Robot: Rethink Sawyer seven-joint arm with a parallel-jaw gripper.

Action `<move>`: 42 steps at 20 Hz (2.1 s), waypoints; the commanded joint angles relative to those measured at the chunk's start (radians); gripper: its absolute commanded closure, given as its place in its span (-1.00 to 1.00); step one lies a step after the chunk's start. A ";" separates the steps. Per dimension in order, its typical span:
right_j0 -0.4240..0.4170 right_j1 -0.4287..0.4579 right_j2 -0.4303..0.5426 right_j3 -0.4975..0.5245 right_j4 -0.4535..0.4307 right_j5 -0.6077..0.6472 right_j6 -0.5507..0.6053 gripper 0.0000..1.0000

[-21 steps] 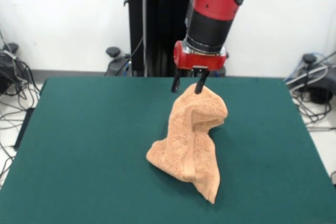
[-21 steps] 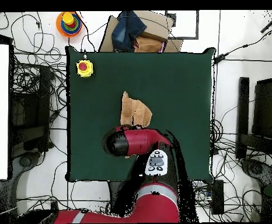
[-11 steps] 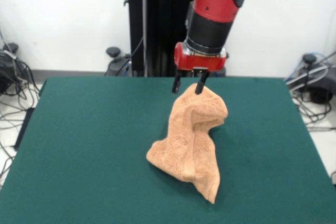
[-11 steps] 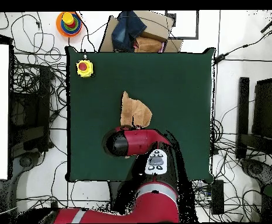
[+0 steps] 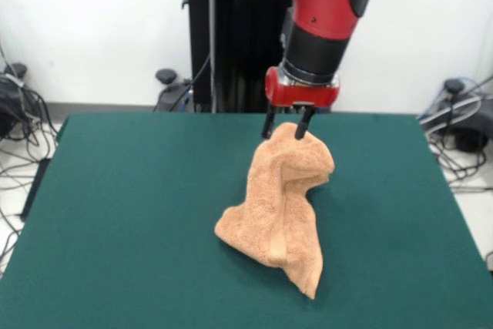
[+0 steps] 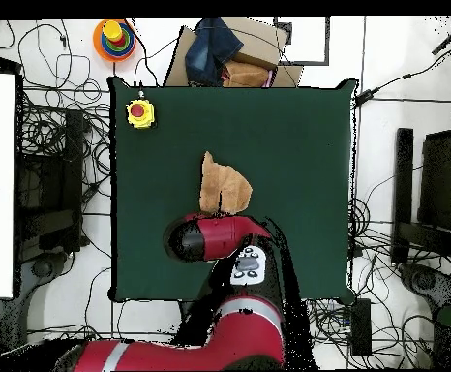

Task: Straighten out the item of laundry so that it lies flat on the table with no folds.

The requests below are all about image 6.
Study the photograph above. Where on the tan terry towel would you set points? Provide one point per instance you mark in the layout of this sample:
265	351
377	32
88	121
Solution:
221	186

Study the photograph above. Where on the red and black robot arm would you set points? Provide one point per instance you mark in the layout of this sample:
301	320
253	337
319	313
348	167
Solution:
225	337

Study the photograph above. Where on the long black flat bar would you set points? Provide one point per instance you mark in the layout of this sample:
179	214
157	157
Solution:
402	193

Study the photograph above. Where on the dark green tablecloth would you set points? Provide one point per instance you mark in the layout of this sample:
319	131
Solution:
287	155

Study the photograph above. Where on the yellow emergency stop button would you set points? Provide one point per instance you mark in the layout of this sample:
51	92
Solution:
140	113

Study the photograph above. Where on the light brown folded cloth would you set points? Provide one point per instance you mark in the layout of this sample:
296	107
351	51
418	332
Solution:
245	75

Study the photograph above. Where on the pink cloth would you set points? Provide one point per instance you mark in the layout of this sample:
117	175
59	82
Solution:
271	79

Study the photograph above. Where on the blue denim jeans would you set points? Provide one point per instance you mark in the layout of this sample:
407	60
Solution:
210	50

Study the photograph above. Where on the brown cardboard box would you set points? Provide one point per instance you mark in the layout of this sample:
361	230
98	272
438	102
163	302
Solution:
256	42

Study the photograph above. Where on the black power adapter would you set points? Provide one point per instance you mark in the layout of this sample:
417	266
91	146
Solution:
366	97

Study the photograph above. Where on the black power strip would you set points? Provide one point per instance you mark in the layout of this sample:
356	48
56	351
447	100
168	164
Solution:
361	327

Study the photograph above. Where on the black round foot knob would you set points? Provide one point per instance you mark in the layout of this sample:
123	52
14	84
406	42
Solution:
42	267
424	279

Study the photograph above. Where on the grey stand base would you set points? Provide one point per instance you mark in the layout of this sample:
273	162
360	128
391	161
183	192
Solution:
36	286

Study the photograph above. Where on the dark stand base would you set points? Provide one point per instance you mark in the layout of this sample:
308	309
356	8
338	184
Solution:
438	290

